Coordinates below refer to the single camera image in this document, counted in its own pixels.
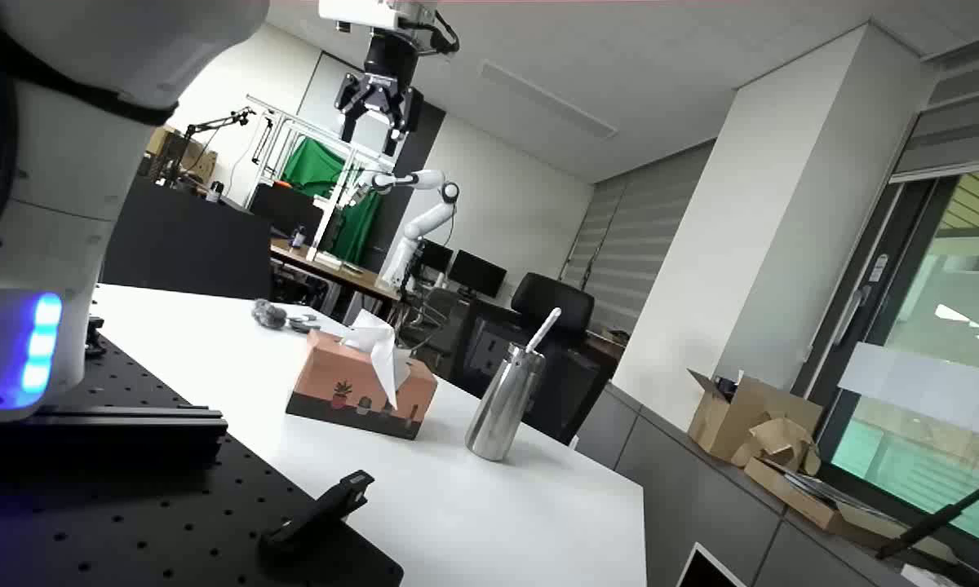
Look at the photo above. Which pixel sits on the wide black computer monitor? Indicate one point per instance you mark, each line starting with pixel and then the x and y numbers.
pixel 479 272

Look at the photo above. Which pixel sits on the grey roller blind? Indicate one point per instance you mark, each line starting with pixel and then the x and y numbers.
pixel 630 248

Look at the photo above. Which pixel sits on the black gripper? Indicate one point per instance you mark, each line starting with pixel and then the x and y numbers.
pixel 390 65

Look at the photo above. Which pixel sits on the white framed board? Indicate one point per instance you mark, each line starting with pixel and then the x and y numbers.
pixel 707 571

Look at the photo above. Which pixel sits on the wooden desk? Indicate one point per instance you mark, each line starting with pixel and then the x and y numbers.
pixel 338 275

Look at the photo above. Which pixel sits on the orange tissue box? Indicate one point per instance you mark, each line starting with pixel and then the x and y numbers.
pixel 348 387

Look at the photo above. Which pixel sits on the black partition panel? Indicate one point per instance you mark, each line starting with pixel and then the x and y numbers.
pixel 182 247

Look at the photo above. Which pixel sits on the white straw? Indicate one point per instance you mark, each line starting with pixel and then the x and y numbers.
pixel 545 326

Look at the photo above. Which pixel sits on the white metal rack frame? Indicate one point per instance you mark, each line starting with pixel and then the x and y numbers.
pixel 282 124

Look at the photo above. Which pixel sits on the grey cabinet counter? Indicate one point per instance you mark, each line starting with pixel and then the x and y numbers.
pixel 687 501

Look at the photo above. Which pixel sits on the flat cardboard piece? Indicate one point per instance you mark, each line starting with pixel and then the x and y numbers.
pixel 803 504

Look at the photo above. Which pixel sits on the brown boxes stack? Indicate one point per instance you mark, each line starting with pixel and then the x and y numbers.
pixel 184 156

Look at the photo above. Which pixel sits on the green cloth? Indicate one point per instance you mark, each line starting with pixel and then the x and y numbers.
pixel 313 167

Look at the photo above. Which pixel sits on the black office chair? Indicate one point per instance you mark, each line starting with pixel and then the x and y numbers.
pixel 554 301

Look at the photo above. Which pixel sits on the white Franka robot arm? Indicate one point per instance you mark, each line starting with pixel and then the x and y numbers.
pixel 75 183

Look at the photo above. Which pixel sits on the small white robot arm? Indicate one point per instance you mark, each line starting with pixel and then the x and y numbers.
pixel 429 215

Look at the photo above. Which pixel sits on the small black computer monitor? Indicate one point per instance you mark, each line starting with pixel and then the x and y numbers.
pixel 434 254

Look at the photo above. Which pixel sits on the white tissue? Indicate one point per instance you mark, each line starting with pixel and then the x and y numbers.
pixel 383 353

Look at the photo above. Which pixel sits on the black tripod leg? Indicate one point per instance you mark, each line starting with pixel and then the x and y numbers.
pixel 941 511

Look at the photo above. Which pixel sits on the black perforated breadboard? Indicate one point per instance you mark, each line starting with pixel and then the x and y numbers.
pixel 133 523

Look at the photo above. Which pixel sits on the steel tumbler cup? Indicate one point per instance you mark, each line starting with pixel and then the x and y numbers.
pixel 505 410

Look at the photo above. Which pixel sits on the grey object on table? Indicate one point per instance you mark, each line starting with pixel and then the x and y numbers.
pixel 282 314

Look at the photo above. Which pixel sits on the open cardboard box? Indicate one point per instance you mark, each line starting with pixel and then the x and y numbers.
pixel 734 420

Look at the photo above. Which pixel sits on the large black monitor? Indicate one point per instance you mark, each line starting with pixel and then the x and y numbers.
pixel 285 214

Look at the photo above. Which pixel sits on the black mounting rail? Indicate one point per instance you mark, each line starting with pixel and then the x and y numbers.
pixel 98 434

